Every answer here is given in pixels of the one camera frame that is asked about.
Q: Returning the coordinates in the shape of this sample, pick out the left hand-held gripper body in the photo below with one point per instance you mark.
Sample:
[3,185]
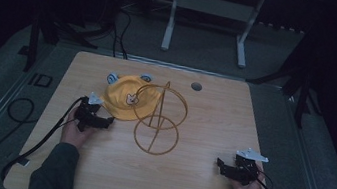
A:
[87,112]

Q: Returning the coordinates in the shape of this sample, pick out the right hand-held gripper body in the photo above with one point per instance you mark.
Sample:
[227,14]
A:
[246,168]

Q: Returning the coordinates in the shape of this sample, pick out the yellow hat with ears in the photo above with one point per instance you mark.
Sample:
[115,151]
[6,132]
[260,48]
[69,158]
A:
[120,99]

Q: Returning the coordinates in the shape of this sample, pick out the person's left hand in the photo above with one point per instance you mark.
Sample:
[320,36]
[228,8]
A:
[74,134]

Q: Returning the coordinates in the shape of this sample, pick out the grey table grommet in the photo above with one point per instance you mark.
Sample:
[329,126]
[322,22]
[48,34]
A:
[196,86]

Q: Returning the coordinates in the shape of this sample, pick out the black tripod stand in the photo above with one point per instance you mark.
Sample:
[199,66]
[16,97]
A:
[300,77]

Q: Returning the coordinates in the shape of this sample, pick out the white metal table frame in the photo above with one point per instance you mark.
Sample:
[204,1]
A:
[215,7]

